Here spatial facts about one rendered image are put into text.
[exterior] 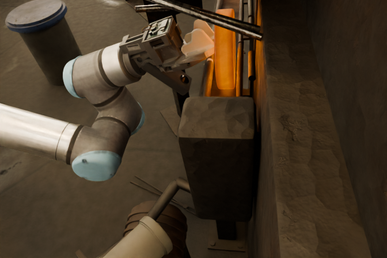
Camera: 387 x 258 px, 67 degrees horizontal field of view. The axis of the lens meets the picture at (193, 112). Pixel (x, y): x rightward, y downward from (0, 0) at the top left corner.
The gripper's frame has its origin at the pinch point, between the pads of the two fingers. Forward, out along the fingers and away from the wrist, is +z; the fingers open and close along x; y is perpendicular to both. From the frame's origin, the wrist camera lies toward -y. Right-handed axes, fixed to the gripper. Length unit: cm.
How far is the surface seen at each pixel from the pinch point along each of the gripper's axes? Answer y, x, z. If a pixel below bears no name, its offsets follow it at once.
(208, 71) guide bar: -2.9, -3.9, -4.1
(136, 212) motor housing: -16.6, -25.1, -23.4
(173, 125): -62, 43, -51
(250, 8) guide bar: -0.8, 11.6, 5.2
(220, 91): -8.7, -3.9, -3.8
